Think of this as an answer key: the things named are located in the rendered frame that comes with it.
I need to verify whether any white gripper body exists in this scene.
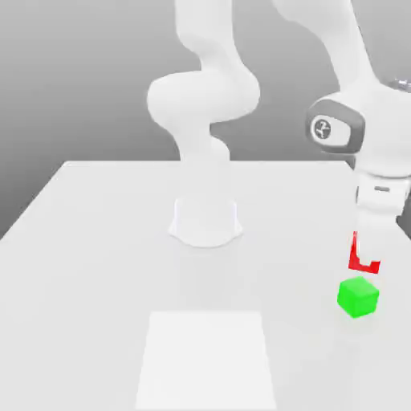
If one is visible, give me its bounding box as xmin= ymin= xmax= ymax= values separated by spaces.
xmin=354 ymin=173 xmax=411 ymax=220

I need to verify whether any small red cube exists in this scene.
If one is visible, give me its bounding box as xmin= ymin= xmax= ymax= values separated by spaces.
xmin=348 ymin=230 xmax=382 ymax=275

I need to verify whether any small green cube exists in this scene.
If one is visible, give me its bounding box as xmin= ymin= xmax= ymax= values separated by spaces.
xmin=336 ymin=276 xmax=380 ymax=319

